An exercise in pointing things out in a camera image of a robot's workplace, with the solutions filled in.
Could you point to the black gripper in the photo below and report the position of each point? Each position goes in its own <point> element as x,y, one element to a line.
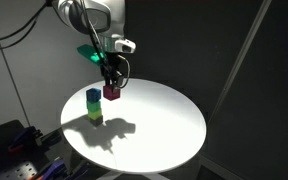
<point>112,68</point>

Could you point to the pink cube block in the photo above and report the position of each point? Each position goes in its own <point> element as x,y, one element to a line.
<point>111,93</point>

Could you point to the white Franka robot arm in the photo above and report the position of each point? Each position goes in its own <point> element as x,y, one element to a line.
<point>114,13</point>

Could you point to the blue cube block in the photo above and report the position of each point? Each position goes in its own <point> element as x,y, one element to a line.
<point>93,95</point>

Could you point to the green cube block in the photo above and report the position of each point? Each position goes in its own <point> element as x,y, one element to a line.
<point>93,106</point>

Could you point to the yellow-green cube block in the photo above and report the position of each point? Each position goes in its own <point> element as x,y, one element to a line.
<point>95,114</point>

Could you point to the white table base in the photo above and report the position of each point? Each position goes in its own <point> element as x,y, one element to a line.
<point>134,176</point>

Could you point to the black perforated board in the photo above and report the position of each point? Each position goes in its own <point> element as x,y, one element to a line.
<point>0,140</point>

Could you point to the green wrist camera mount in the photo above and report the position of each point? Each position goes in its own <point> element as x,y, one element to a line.
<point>89,53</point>

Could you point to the grey metal frame strip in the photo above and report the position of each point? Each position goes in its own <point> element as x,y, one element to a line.
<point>244,53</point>

